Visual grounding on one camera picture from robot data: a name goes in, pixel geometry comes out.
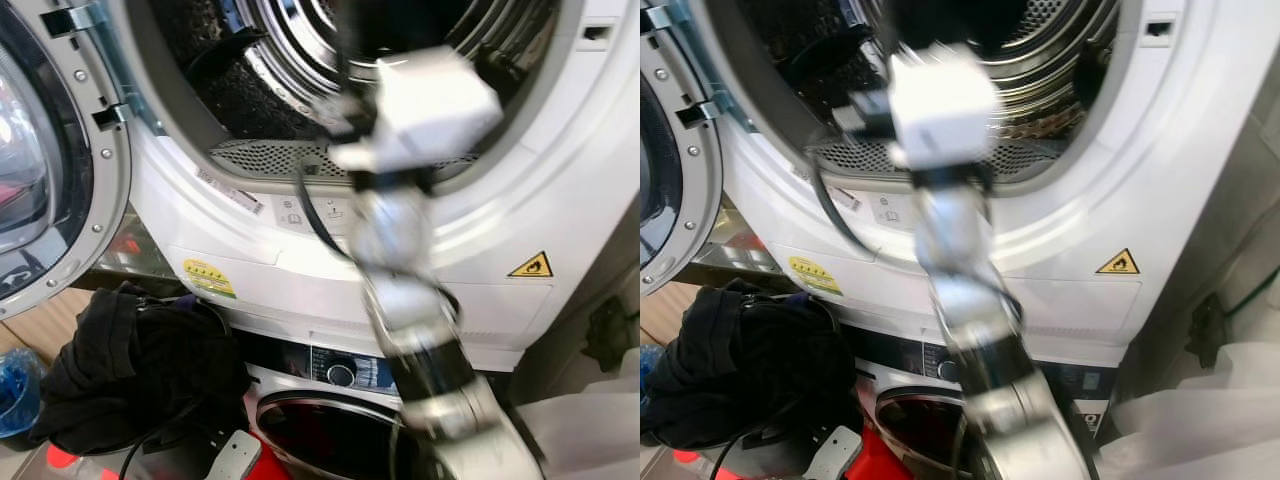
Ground white pictogram instruction sticker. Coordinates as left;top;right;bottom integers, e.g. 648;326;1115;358
269;194;352;234
867;191;927;230

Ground perforated steel dryer drum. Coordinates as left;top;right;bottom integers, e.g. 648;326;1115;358
733;0;1123;148
148;0;563;153

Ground black wall fitting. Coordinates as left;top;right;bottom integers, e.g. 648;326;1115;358
1184;291;1232;370
584;296;637;374

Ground grey mesh lint filter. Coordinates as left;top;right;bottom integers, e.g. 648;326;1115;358
807;134;1082;184
206;137;482;184

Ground white tumble dryer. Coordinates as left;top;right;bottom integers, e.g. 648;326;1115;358
688;0;1280;367
98;0;641;374

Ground yellow energy sticker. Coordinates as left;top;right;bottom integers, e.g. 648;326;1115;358
786;255;844;298
181;257;239;300

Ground dark round washer door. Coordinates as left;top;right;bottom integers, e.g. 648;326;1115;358
873;384;1003;480
254;391;443;480

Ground white translucent plastic sheet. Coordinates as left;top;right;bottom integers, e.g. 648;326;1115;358
1094;339;1280;480
514;384;641;480

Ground pile of black clothes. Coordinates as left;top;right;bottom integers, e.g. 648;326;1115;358
29;282;252;457
640;279;862;452

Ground yellow flame warning sticker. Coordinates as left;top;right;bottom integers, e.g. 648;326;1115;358
1094;247;1142;277
507;249;555;280

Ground blue plastic bag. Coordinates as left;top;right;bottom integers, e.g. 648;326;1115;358
0;346;47;440
640;344;667;402

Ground white washing machine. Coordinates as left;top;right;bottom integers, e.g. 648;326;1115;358
234;329;523;480
848;328;1123;480

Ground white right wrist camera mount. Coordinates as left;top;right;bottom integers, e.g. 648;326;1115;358
334;44;505;172
884;41;1005;170

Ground round glass dryer door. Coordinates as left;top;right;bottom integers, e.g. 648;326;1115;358
0;0;134;322
640;0;724;297

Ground red plastic basket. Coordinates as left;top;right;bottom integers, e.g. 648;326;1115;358
249;434;302;480
859;429;907;480

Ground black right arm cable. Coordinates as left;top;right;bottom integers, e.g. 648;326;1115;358
804;148;933;267
294;158;353;263

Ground white barcode label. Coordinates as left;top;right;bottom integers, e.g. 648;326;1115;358
194;167;262;214
811;164;862;212

